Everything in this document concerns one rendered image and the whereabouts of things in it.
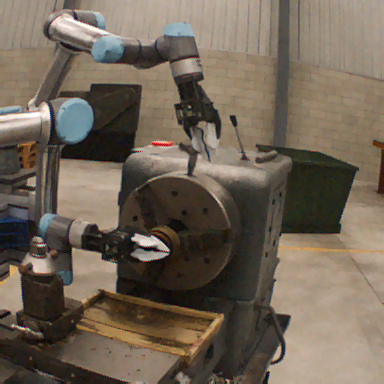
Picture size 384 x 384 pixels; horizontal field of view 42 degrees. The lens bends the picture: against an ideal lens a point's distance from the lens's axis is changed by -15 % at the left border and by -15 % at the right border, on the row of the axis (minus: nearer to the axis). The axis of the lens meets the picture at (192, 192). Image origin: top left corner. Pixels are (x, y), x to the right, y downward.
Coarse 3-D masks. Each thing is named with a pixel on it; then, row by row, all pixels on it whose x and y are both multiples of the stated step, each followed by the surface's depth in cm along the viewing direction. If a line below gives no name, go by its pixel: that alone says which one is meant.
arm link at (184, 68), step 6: (186, 60) 129; (192, 60) 130; (198, 60) 131; (174, 66) 130; (180, 66) 129; (186, 66) 129; (192, 66) 129; (198, 66) 131; (174, 72) 131; (180, 72) 130; (186, 72) 129; (192, 72) 130; (198, 72) 131; (174, 78) 133
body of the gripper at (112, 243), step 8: (88, 232) 138; (96, 232) 141; (104, 232) 134; (112, 232) 135; (120, 232) 138; (128, 232) 139; (88, 240) 139; (96, 240) 138; (104, 240) 134; (112, 240) 134; (120, 240) 133; (128, 240) 138; (88, 248) 136; (96, 248) 137; (104, 248) 135; (112, 248) 135; (120, 248) 134; (128, 248) 139; (104, 256) 137; (112, 256) 136; (120, 256) 135
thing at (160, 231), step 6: (156, 228) 143; (162, 228) 143; (168, 228) 143; (156, 234) 138; (162, 234) 140; (168, 234) 141; (174, 234) 143; (162, 240) 138; (168, 240) 140; (174, 240) 142; (168, 246) 138; (174, 246) 141; (174, 252) 142; (162, 258) 138; (168, 258) 141
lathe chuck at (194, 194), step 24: (168, 192) 151; (192, 192) 149; (216, 192) 151; (120, 216) 156; (168, 216) 152; (192, 216) 150; (216, 216) 148; (144, 264) 156; (168, 264) 154; (192, 264) 152; (216, 264) 150; (168, 288) 155; (192, 288) 153
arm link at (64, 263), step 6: (48, 252) 143; (60, 252) 142; (66, 252) 143; (60, 258) 142; (66, 258) 143; (72, 258) 145; (60, 264) 142; (66, 264) 143; (72, 264) 146; (60, 270) 142; (66, 270) 143; (72, 270) 146; (66, 276) 144; (72, 276) 147; (66, 282) 144
